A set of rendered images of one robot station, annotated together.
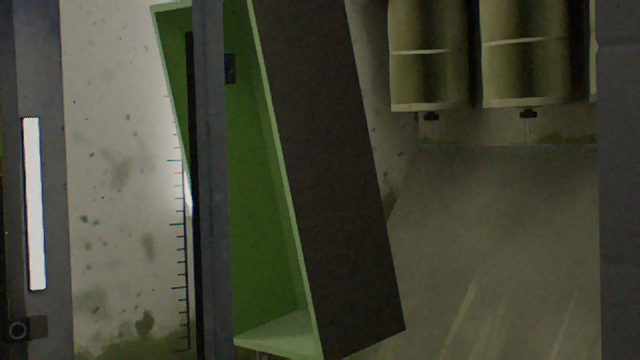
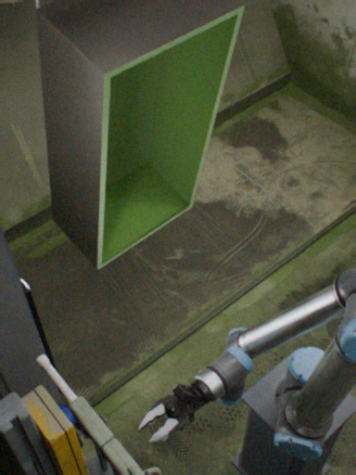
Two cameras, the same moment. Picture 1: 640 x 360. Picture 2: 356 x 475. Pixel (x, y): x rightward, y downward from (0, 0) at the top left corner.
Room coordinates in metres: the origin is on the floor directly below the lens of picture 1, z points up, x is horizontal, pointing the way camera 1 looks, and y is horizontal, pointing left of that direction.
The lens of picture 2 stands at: (3.98, 2.08, 2.66)
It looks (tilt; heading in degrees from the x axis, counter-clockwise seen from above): 49 degrees down; 266
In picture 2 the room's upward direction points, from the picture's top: 1 degrees counter-clockwise
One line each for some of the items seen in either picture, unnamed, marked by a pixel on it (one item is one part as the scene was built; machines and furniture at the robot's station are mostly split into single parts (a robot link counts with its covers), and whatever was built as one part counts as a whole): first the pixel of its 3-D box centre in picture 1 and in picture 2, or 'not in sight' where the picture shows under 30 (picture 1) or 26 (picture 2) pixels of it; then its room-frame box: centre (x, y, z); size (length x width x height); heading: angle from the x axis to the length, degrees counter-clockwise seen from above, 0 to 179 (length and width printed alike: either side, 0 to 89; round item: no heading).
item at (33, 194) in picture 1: (33, 203); (42, 341); (4.35, 1.03, 0.96); 0.06 x 0.02 x 0.63; 125
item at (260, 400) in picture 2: not in sight; (289, 436); (3.48, 1.16, 0.32); 0.31 x 0.31 x 0.64; 35
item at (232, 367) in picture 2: not in sight; (230, 368); (3.77, 1.23, 1.07); 0.12 x 0.09 x 0.10; 35
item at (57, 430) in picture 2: not in sight; (55, 439); (4.21, 1.55, 1.42); 0.12 x 0.06 x 0.26; 125
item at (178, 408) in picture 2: not in sight; (186, 404); (3.91, 1.33, 1.06); 0.12 x 0.08 x 0.09; 35
